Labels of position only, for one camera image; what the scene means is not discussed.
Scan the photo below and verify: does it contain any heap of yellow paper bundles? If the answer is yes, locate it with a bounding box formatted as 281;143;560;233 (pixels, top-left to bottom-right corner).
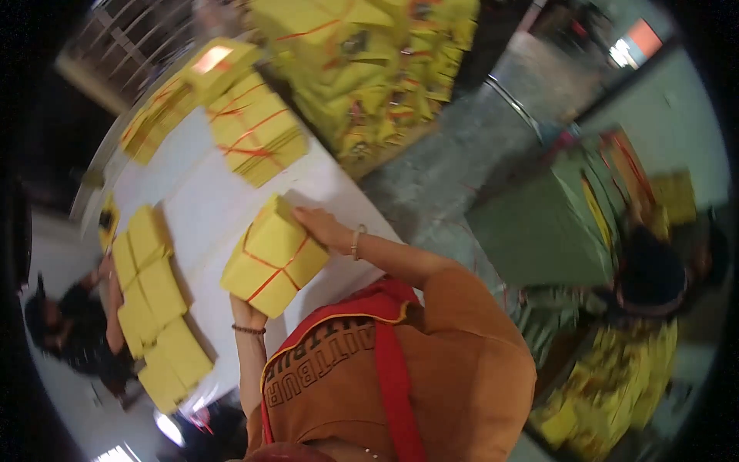
248;0;481;180

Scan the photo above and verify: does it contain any flat tied yellow paper stack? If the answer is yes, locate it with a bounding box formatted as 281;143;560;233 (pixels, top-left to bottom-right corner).
119;78;202;166

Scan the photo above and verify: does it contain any tall tied yellow paper stack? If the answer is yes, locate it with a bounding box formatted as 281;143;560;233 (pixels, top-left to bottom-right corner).
207;70;311;189

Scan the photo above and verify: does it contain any heap of loose yellow papers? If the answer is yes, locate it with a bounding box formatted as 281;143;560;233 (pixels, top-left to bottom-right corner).
528;316;681;461

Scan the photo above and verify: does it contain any person's body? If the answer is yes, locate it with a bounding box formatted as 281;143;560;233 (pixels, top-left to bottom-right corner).
245;267;539;462

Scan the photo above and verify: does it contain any person's left hand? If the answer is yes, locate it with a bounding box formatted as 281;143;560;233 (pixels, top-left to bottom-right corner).
229;293;270;331

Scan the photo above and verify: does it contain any row of untied yellow packets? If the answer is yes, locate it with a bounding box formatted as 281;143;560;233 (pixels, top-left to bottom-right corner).
111;204;216;415

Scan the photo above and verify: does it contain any window grille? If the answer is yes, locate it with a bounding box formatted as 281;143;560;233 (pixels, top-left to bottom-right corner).
55;0;232;113

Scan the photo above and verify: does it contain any metal bracelet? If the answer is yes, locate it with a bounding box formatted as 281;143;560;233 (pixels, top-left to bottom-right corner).
350;223;368;262

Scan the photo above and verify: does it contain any small yellow black printed packet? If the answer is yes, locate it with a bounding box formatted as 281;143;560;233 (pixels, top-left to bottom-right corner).
97;193;121;253

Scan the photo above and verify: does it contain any person's right hand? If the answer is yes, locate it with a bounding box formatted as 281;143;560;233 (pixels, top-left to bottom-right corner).
291;206;354;255

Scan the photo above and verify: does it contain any green table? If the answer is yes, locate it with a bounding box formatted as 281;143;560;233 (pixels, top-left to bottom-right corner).
465;132;639;290

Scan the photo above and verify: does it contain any yellow box with orange label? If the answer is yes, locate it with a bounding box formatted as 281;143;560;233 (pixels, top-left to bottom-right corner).
184;37;262;108

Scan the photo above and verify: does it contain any yellow paper bundle red string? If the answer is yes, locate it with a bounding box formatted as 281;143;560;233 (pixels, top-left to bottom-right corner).
219;193;331;320

